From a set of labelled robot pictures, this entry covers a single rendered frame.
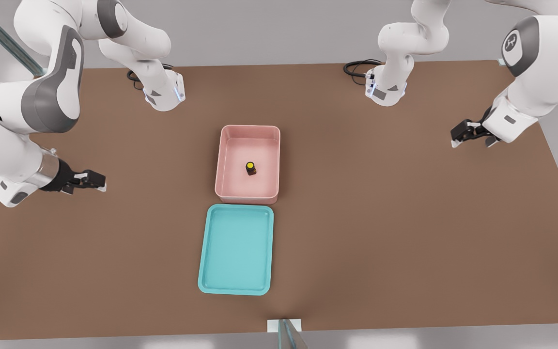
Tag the pale blue-green tray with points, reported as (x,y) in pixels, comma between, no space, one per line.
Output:
(236,249)

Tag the small yellow-topped dark button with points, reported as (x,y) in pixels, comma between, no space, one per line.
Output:
(251,167)

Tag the pink rectangular box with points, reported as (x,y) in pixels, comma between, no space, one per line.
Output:
(249,194)

